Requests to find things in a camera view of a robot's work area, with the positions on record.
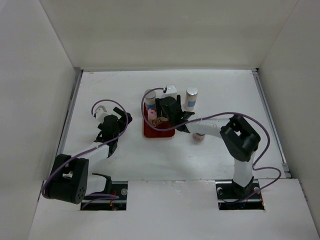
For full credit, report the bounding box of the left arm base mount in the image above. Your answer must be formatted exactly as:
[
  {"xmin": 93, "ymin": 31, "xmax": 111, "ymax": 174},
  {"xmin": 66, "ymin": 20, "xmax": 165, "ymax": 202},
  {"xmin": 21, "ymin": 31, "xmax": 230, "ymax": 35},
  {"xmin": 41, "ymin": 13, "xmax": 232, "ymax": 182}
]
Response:
[{"xmin": 80, "ymin": 173, "xmax": 129, "ymax": 211}]

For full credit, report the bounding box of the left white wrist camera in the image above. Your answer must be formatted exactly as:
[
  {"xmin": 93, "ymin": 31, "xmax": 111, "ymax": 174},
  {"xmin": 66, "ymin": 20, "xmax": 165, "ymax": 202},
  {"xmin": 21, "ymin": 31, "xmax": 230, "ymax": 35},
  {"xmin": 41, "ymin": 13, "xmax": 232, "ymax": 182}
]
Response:
[{"xmin": 93, "ymin": 105, "xmax": 109, "ymax": 123}]

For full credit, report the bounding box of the red rectangular tray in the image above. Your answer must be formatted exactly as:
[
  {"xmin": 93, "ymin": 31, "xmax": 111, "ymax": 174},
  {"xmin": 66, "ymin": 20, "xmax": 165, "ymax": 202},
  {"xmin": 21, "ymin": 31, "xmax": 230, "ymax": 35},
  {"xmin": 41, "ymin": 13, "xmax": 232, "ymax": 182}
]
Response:
[{"xmin": 142, "ymin": 103, "xmax": 175, "ymax": 139}]

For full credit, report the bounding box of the pink spice jar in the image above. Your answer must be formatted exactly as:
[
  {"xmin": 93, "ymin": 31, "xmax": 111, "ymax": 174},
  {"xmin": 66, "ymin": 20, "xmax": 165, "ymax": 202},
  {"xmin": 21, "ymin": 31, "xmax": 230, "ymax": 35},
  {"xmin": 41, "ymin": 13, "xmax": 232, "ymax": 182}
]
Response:
[{"xmin": 147, "ymin": 108, "xmax": 158, "ymax": 126}]

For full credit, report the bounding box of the blue label shaker bottle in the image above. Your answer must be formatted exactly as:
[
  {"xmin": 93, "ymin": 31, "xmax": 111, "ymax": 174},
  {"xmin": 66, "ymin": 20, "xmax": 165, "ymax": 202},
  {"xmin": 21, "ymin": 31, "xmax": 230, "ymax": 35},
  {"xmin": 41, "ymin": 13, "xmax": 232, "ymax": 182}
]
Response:
[{"xmin": 144, "ymin": 90, "xmax": 157, "ymax": 110}]

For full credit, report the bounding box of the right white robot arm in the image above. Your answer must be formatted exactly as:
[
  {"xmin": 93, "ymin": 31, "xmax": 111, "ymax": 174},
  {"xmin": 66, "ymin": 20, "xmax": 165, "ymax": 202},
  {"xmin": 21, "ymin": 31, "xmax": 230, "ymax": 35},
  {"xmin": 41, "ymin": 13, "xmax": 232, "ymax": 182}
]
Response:
[{"xmin": 155, "ymin": 96, "xmax": 261, "ymax": 198}]

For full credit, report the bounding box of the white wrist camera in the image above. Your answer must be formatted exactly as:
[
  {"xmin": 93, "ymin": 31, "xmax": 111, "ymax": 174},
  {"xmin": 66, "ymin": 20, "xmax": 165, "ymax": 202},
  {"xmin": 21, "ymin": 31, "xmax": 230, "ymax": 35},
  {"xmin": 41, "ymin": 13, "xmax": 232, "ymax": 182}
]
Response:
[
  {"xmin": 160, "ymin": 84, "xmax": 178, "ymax": 100},
  {"xmin": 93, "ymin": 105, "xmax": 109, "ymax": 123}
]

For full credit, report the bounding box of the yellow lid squeeze bottle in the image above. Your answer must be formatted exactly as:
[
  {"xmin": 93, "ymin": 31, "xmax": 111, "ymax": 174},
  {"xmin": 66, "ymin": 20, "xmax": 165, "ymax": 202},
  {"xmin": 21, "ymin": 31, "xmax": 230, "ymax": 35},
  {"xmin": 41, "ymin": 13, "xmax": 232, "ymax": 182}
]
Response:
[{"xmin": 159, "ymin": 117, "xmax": 170, "ymax": 124}]

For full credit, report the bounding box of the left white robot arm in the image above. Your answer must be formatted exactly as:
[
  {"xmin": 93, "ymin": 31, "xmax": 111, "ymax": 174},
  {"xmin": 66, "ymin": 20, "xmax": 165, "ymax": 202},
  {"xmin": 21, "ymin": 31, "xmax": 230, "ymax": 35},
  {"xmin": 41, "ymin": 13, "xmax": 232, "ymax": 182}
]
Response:
[{"xmin": 41, "ymin": 106, "xmax": 133, "ymax": 205}]

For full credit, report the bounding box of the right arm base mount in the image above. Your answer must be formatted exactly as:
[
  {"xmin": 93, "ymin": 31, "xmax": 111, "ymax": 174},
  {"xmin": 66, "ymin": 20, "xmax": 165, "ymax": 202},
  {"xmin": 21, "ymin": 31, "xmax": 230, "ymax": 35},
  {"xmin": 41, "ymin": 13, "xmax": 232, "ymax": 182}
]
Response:
[{"xmin": 215, "ymin": 180, "xmax": 265, "ymax": 211}]

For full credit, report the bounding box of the silver lid shaker bottle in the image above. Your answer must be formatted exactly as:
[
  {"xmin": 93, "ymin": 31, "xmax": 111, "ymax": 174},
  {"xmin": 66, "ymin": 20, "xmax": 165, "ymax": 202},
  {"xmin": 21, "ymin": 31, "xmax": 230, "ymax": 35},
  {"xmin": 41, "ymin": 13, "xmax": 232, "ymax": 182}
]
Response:
[{"xmin": 184, "ymin": 86, "xmax": 198, "ymax": 112}]

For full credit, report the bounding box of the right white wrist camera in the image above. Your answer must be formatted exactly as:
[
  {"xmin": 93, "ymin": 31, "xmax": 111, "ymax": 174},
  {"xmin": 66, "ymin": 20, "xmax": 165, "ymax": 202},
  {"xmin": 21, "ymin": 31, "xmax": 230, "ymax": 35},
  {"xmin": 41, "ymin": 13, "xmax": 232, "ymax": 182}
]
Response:
[{"xmin": 160, "ymin": 84, "xmax": 178, "ymax": 100}]

